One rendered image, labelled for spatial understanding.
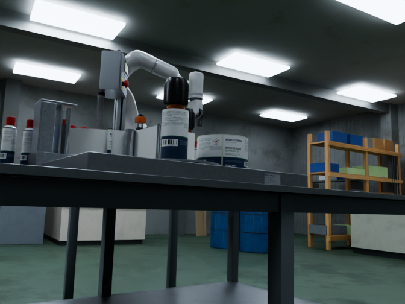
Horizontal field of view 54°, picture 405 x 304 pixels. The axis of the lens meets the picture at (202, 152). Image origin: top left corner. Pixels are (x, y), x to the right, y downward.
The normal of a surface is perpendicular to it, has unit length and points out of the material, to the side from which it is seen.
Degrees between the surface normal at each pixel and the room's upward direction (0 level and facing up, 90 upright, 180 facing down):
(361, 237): 90
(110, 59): 90
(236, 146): 90
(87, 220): 90
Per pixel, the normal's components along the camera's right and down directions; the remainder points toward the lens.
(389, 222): -0.87, -0.10
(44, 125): 0.59, -0.09
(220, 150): -0.13, -0.14
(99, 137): 0.14, -0.13
